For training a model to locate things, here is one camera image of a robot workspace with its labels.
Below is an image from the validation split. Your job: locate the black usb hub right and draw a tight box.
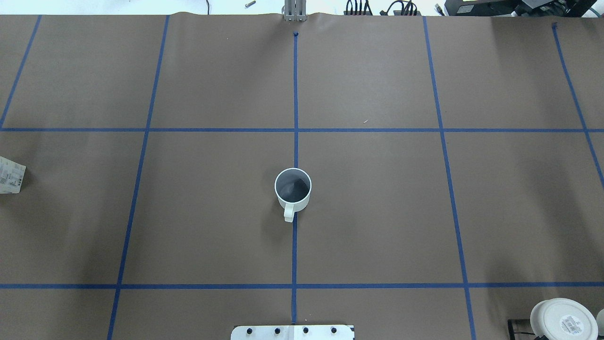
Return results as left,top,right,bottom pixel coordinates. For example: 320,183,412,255
393,8,421,17

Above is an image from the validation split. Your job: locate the aluminium camera post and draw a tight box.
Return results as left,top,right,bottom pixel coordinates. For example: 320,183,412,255
282,0,308,22

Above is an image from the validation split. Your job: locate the black usb hub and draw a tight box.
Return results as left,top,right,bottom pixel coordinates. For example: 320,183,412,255
393,8,421,17
344,7,373,16

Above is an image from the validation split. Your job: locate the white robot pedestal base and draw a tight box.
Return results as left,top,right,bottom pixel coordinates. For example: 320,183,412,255
230,324,356,340

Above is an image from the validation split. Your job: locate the white mug in rack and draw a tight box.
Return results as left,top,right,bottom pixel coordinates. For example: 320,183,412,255
530,298,598,340

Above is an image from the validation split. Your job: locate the black wire cup rack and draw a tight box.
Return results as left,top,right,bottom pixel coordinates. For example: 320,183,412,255
507,319,548,340

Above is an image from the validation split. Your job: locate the white mug dark inside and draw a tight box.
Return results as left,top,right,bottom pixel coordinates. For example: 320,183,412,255
274,168,312,222

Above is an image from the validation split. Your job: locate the blue white milk carton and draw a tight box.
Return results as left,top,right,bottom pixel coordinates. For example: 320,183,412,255
0,157,26,194

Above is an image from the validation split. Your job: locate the black usb hub left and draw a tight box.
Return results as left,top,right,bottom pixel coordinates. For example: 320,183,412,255
344,7,373,16

